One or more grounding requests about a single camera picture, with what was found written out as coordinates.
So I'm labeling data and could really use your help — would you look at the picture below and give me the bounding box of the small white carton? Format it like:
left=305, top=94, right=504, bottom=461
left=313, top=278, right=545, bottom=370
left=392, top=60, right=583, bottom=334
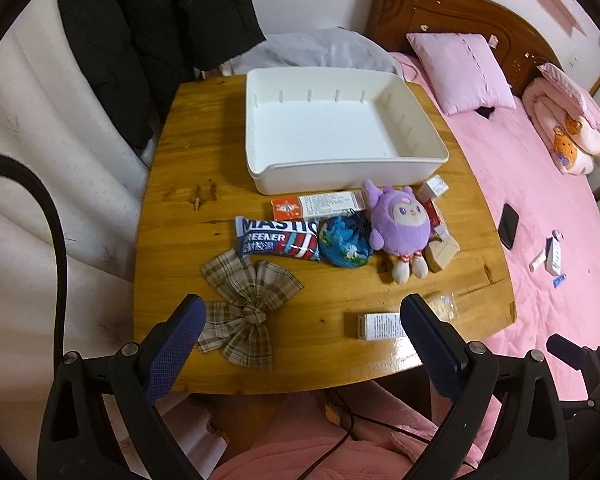
left=416, top=174, right=449, bottom=204

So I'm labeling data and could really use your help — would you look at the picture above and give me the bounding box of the red white box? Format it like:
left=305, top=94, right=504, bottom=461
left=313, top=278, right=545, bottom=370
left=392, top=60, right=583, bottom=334
left=422, top=200, right=444, bottom=233

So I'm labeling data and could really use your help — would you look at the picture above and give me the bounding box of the plaid fabric bow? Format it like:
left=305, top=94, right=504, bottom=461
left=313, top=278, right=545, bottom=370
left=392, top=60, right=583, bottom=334
left=197, top=249, right=303, bottom=370

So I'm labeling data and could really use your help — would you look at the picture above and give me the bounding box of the blue Mastic snack packet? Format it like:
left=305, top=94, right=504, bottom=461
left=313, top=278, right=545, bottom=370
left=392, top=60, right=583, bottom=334
left=235, top=216, right=321, bottom=261

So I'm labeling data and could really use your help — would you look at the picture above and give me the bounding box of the long orange white box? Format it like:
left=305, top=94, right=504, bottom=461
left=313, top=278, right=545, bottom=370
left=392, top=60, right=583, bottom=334
left=271, top=191, right=366, bottom=221

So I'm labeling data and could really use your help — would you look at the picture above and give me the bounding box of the grey blanket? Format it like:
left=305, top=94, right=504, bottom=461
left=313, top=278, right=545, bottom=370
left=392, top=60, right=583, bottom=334
left=220, top=27, right=403, bottom=77

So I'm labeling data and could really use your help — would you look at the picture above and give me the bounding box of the pink bedspread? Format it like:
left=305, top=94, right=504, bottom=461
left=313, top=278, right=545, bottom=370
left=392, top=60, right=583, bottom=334
left=386, top=51, right=600, bottom=461

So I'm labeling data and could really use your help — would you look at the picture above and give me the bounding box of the blue drawstring pouch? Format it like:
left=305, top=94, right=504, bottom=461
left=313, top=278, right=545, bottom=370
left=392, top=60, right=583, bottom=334
left=318, top=211, right=374, bottom=269

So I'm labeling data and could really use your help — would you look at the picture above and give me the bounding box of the white plastic tray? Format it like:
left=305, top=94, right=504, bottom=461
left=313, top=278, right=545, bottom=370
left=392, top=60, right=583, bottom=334
left=245, top=67, right=449, bottom=195

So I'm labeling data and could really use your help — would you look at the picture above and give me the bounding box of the pink pillow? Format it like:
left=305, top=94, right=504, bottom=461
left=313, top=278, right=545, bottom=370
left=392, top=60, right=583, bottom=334
left=406, top=32, right=516, bottom=115

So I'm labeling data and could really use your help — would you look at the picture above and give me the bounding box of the wooden table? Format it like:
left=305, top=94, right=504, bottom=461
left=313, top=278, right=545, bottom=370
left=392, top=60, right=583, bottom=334
left=134, top=76, right=517, bottom=394

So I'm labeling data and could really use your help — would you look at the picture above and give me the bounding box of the black smartphone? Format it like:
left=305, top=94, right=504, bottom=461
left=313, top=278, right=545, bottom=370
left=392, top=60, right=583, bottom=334
left=498, top=203, right=519, bottom=250

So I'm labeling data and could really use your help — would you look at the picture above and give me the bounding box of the wooden headboard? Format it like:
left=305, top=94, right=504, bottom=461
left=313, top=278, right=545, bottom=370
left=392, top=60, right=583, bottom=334
left=364, top=0, right=560, bottom=96

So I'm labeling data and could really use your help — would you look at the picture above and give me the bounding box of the black cable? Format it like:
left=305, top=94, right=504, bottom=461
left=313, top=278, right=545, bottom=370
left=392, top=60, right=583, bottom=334
left=0, top=152, right=69, bottom=361

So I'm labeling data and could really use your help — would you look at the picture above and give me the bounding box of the white curtain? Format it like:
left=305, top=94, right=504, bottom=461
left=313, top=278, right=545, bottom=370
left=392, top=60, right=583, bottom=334
left=0, top=0, right=148, bottom=478

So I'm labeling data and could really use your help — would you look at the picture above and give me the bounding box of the folded pink cartoon quilt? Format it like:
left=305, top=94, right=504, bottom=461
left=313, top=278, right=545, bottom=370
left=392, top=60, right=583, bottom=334
left=521, top=63, right=600, bottom=176

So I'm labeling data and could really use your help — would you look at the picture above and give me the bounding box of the purple plush toy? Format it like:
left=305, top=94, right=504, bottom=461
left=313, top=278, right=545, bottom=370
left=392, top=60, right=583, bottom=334
left=362, top=180, right=431, bottom=285

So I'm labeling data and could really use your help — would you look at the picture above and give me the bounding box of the small white green box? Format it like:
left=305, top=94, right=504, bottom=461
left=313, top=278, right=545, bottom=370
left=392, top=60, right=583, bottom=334
left=356, top=312, right=406, bottom=341

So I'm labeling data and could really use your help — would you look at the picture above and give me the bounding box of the clear plastic box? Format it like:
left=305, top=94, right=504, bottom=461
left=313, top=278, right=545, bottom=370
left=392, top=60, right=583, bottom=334
left=425, top=292, right=458, bottom=323

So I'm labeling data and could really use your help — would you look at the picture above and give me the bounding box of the black jacket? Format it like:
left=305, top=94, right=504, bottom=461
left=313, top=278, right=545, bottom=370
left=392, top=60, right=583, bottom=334
left=57, top=0, right=264, bottom=153

